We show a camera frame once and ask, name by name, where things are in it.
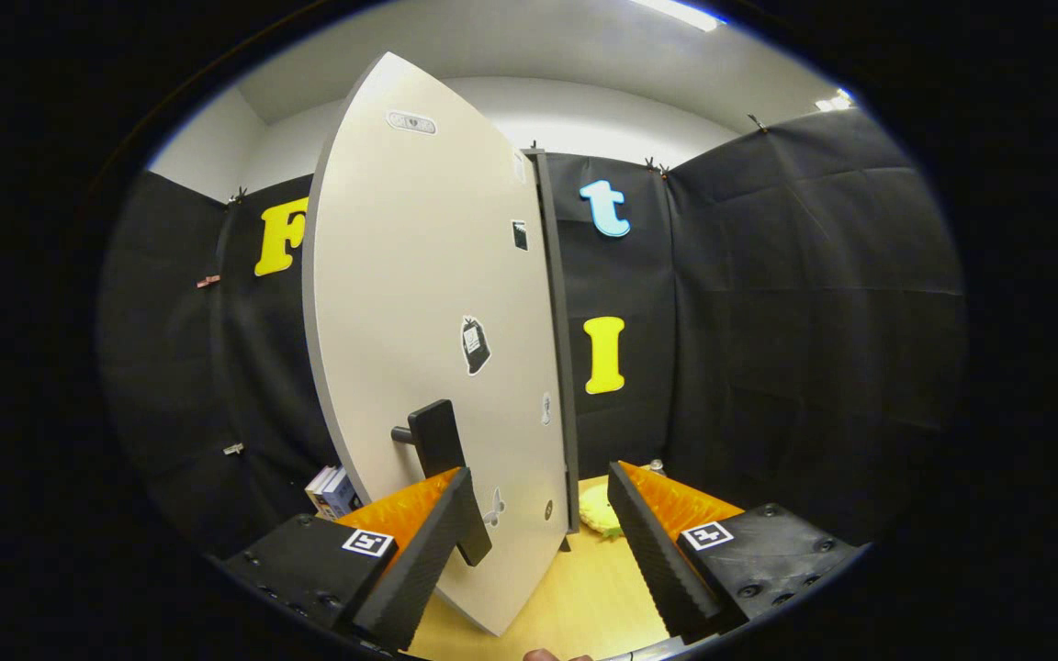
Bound yellow plush toy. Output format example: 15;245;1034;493
580;482;626;538

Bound black backdrop cloth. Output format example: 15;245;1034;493
97;108;969;561

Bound black cabinet door handle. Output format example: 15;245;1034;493
391;399;493;567

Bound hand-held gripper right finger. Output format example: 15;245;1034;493
607;461;863;644

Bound blue book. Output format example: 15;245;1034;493
320;468;363;520

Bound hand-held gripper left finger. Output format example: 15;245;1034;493
221;466;479;653

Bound beige shoe cabinet door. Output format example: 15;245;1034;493
302;52;571;637

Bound white book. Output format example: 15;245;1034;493
305;465;339;518

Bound long ceiling light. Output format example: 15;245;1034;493
630;0;727;33

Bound dark grey shoe cabinet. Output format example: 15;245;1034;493
522;147;580;552

